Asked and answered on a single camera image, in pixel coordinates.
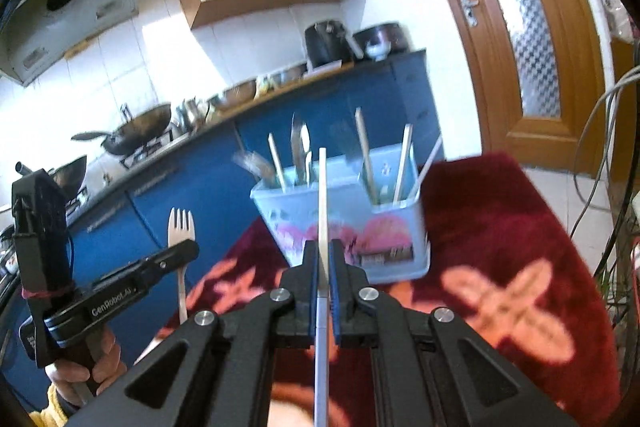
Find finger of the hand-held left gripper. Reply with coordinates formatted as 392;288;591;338
97;249;176;290
134;239;201;296

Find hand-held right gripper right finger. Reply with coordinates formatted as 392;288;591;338
329;239;581;427

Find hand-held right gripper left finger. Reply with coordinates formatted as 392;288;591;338
65;239;321;427

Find beige plastic fork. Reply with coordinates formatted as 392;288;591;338
167;207;197;323

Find light blue utensil box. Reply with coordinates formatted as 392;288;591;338
249;142;432;285

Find beige chopstick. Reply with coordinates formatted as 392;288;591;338
268;133;288;190
314;147;331;427

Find steel table knife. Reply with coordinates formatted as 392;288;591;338
290;111;307;185

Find person's left forearm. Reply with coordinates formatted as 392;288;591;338
30;399;73;427

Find person's left hand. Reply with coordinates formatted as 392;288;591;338
45;324;128;408

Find small dark wok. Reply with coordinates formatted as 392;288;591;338
47;154;88;203

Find blue kitchen base cabinets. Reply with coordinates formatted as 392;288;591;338
0;50;446;358

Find gas stove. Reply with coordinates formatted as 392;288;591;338
120;132;193;170

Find large dark wok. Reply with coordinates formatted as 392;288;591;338
71;103;173;156

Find steel pitcher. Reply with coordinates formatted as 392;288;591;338
172;97;211;128

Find red flower printed blanket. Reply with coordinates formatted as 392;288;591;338
132;151;623;427

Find grey range hood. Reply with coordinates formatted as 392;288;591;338
0;0;141;88

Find steel basin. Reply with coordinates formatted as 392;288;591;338
270;62;307;85

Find black air fryer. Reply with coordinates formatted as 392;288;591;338
304;20;353;70

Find wooden door with glass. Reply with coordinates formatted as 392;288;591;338
400;0;618;168

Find black cooking pot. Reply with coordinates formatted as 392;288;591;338
352;22;412;58

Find grey cables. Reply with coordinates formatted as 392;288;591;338
572;67;640;278

